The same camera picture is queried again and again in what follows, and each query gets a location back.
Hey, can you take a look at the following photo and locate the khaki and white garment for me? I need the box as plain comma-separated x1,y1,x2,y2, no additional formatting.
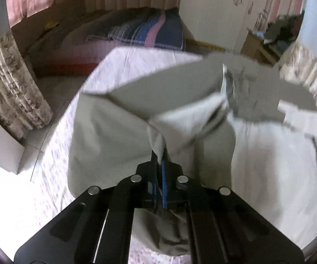
67,52,317,257

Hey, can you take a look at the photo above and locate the dark clothes pile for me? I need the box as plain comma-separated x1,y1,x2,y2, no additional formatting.
263,13,304,44

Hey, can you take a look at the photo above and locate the pink floral bed sheet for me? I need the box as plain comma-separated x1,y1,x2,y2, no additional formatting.
23,46,317,264

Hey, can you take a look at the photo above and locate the white box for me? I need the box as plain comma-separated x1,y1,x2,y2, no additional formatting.
0,105,27,175

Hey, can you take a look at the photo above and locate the wooden side table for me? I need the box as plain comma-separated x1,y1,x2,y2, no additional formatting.
240,29,281,66

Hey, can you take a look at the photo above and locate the blue pink striped blanket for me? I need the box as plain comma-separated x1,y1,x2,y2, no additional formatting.
86,7,185,51

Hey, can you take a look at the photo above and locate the white wardrobe with stickers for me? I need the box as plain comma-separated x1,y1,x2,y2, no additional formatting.
179,0,266,53

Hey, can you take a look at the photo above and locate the brown wooden headboard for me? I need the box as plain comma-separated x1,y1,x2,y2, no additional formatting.
11,0,94,56

